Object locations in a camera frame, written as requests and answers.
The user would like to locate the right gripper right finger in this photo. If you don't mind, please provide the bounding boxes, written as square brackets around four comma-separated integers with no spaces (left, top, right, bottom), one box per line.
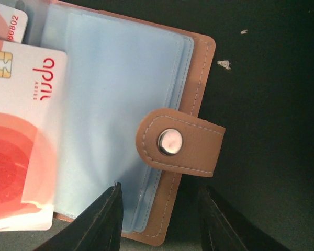
[198,186,288,251]

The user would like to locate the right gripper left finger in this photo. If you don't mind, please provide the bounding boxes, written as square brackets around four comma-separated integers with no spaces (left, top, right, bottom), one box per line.
[36,182,124,250]

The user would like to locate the red white credit card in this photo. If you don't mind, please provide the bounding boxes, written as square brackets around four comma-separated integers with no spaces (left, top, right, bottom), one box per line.
[0,3,28,43]
[0,40,67,231]

